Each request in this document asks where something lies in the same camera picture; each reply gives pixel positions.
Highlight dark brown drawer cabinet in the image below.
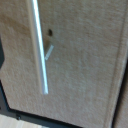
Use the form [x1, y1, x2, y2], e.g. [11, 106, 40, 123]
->
[0, 34, 128, 128]

